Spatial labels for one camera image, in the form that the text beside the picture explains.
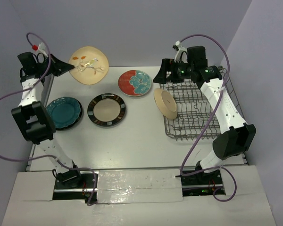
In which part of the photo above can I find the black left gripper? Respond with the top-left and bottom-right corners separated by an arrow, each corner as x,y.
36,54 -> 75,77

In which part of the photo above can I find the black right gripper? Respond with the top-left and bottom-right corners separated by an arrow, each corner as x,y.
153,58 -> 194,84

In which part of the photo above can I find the red and teal floral plate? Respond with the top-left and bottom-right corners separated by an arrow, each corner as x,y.
117,70 -> 152,97

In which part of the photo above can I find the cream bird painted plate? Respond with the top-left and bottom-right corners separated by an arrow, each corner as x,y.
68,46 -> 109,85

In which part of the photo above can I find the teal scalloped plate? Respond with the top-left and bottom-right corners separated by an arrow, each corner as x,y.
46,97 -> 83,130

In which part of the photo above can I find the black rimmed cream plate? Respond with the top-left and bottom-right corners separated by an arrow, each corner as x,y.
87,93 -> 126,127

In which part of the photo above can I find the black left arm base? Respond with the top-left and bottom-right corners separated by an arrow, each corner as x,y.
52,169 -> 98,204

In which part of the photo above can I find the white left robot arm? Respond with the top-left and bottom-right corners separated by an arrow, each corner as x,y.
11,52 -> 83,188

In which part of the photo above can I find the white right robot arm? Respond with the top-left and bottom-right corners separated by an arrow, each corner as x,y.
153,41 -> 256,184

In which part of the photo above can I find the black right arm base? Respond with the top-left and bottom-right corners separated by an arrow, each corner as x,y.
175,169 -> 225,197

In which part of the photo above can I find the silver tape sheet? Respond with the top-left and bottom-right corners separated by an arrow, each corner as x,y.
97,169 -> 183,204

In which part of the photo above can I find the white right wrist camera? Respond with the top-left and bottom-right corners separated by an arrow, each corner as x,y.
173,40 -> 187,63

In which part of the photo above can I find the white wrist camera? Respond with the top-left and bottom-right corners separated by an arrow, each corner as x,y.
32,42 -> 48,57
173,40 -> 187,63

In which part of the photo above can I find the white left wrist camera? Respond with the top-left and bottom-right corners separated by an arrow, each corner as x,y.
32,42 -> 48,57

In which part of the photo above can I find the grey wire dish rack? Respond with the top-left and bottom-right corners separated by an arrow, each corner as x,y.
159,76 -> 244,141

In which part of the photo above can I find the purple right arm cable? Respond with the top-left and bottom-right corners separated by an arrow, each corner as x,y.
179,34 -> 239,202

